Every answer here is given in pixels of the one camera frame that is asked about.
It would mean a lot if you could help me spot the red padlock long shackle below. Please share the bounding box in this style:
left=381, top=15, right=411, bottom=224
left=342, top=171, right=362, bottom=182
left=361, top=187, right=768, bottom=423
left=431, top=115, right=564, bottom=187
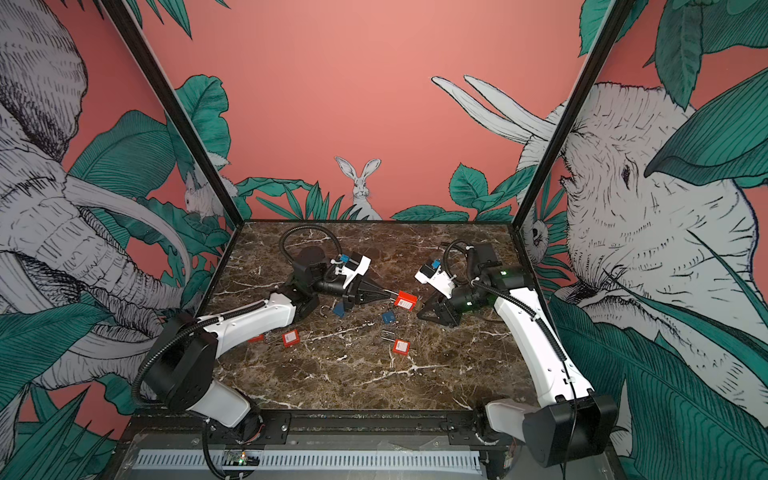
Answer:
left=386, top=290, right=419, bottom=311

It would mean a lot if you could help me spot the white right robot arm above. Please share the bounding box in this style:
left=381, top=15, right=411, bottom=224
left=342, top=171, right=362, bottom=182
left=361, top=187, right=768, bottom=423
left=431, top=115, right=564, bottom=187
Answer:
left=415, top=240, right=618, bottom=467

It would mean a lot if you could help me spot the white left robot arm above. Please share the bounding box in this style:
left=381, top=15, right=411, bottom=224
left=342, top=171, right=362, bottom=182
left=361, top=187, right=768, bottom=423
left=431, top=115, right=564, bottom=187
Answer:
left=132, top=246, right=395, bottom=443

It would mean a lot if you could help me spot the blue padlock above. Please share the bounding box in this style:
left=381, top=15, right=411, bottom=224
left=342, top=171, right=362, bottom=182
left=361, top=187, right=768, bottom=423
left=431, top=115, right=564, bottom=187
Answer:
left=319, top=301, right=346, bottom=318
left=381, top=310, right=397, bottom=324

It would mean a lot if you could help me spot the red padlock white label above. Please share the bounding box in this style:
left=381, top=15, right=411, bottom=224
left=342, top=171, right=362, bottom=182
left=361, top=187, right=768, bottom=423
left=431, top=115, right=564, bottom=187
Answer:
left=382, top=330, right=410, bottom=356

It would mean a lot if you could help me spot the red padlock left front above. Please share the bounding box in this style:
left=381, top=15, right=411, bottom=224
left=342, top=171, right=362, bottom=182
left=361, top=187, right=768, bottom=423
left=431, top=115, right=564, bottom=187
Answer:
left=282, top=329, right=301, bottom=348

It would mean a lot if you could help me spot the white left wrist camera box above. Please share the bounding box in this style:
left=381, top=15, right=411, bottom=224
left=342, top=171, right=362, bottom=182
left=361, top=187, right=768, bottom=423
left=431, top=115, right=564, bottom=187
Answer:
left=331, top=252, right=371, bottom=289

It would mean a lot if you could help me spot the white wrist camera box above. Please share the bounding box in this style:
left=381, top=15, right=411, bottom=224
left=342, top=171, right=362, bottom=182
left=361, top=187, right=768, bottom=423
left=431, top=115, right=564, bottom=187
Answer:
left=331, top=252, right=371, bottom=289
left=414, top=259, right=455, bottom=299

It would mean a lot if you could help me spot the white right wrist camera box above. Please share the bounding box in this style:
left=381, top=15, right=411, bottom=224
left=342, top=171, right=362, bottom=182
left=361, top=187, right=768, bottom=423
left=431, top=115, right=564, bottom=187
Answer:
left=414, top=259, right=455, bottom=299

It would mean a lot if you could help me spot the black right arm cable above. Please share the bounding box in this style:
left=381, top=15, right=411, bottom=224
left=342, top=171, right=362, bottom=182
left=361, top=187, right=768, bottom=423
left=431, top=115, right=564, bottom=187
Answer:
left=442, top=239, right=481, bottom=283

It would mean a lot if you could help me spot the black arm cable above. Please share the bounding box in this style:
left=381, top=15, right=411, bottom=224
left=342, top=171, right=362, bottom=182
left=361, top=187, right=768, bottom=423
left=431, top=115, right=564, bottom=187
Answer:
left=279, top=224, right=344, bottom=268
left=442, top=239, right=481, bottom=283

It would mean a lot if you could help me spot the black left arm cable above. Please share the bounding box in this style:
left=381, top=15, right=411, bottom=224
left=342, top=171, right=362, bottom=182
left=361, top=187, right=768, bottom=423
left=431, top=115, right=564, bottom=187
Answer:
left=279, top=224, right=344, bottom=268

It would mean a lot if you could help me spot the white slotted cable duct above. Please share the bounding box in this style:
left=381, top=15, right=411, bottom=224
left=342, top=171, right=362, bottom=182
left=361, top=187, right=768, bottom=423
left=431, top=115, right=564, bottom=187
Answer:
left=131, top=449, right=483, bottom=474

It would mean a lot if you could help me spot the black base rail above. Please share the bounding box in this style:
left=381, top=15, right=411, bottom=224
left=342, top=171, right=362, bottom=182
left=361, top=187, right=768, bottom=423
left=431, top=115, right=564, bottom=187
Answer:
left=121, top=409, right=513, bottom=449

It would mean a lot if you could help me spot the black enclosure corner post left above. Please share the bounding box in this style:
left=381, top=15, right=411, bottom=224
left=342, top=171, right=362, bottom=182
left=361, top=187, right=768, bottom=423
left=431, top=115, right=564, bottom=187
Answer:
left=100, top=0, right=245, bottom=230

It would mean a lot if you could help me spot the black enclosure corner post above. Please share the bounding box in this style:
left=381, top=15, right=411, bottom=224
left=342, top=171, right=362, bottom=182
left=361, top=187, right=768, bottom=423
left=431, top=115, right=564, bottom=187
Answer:
left=100, top=0, right=245, bottom=230
left=512, top=0, right=635, bottom=233

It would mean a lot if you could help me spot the black enclosure corner post right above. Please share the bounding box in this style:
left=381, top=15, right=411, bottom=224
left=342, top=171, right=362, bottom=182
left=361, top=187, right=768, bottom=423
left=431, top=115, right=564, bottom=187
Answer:
left=512, top=0, right=635, bottom=233

